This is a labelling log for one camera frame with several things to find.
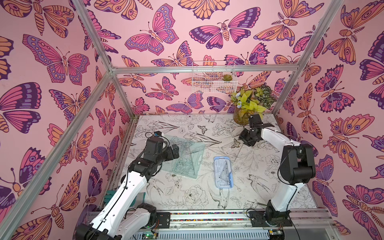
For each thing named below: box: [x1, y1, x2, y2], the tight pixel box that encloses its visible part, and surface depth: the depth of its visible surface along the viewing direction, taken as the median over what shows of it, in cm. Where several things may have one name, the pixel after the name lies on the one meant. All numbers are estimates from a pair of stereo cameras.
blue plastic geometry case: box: [213, 156, 234, 189], surface depth 90 cm
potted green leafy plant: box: [231, 85, 274, 125], surface depth 102 cm
